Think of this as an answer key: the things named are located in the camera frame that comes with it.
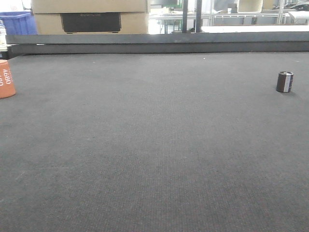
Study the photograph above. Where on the cardboard box with black print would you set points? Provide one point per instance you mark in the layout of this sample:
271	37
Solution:
54	17

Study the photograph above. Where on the black vertical post left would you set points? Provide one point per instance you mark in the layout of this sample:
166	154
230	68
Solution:
185	14

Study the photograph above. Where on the dark grey table edge rail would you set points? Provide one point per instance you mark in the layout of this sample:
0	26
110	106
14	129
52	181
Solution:
160	43

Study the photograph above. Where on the black vertical post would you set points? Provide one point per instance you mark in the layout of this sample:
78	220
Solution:
198	15
185	14

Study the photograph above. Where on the black vertical post right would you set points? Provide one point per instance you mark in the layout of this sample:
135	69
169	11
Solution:
198	15

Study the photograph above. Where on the brown cylindrical capacitor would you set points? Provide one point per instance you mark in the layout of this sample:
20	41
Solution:
284	82

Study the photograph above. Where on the blue plastic crate background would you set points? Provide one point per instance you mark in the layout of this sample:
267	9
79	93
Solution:
19	23

